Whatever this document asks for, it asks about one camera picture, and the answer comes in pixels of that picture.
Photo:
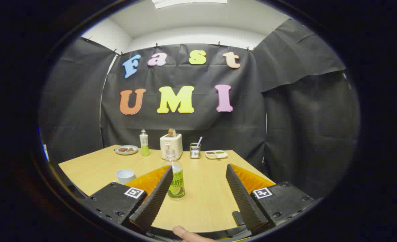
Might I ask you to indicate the white cup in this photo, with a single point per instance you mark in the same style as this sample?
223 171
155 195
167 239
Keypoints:
125 175

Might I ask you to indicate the small capped green bottle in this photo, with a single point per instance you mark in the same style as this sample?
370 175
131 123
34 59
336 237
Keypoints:
144 143

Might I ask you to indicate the metal mesh utensil holder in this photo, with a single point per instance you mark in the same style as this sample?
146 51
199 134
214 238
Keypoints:
195 151

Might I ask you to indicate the ceiling light panel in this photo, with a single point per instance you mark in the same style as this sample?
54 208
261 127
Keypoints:
188 2

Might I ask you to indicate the wooden table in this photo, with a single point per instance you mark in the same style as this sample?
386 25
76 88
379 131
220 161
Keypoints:
205 201

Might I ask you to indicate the black backdrop cloth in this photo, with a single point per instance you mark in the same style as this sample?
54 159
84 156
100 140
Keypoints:
245 127

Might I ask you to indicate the pale green plate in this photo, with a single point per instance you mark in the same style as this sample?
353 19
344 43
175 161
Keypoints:
126 153

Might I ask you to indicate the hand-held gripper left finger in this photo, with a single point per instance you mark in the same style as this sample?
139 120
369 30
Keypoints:
153 201

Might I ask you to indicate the green label juice bottle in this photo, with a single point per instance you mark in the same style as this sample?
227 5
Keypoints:
178 181

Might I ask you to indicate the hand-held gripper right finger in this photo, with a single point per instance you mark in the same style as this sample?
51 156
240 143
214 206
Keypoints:
243 198

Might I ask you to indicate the white divided sauce dish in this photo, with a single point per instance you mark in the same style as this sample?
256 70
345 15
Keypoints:
215 154

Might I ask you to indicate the white toaster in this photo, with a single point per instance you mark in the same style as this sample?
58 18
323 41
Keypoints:
171 144

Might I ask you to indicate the toasted bread slice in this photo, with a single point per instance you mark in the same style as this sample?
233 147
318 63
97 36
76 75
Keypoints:
171 132

